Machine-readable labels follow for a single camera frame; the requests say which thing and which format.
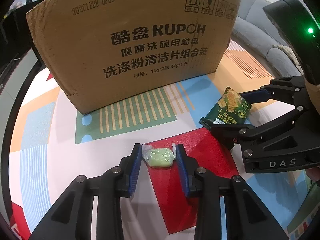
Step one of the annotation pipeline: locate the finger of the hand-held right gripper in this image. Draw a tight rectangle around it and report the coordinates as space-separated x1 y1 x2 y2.
239 76 307 105
211 106 313 153

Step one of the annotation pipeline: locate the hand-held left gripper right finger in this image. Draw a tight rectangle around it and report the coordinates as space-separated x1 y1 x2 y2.
176 144 295 240

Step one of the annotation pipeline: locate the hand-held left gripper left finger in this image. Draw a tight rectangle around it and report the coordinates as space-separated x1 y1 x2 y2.
29 143 142 240

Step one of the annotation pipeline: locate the pale green candy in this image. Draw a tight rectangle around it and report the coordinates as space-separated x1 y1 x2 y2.
141 144 177 168

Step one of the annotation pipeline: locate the colourful patchwork tablecloth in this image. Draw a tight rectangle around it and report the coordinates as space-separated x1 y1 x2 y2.
7 37 320 240

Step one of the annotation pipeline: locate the green cracker packet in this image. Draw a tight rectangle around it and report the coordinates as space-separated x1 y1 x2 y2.
199 86 252 130

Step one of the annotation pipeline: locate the brown cardboard box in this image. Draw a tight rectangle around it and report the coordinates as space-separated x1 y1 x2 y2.
26 0 242 115

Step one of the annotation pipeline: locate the grey sectional sofa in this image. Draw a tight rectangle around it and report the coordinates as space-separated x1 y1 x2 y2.
231 0 304 80

